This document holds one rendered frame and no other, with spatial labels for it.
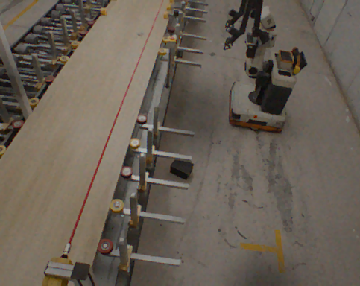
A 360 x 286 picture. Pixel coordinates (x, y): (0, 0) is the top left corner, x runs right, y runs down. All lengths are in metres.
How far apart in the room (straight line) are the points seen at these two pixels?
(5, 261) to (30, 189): 0.42
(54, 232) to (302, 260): 2.11
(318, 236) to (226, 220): 0.91
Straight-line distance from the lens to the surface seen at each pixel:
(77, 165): 1.99
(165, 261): 1.75
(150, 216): 1.82
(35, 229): 1.82
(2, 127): 2.41
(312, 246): 3.06
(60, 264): 0.85
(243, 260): 2.74
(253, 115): 3.48
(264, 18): 3.05
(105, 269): 1.95
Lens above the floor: 2.47
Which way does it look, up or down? 46 degrees down
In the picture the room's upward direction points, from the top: 10 degrees clockwise
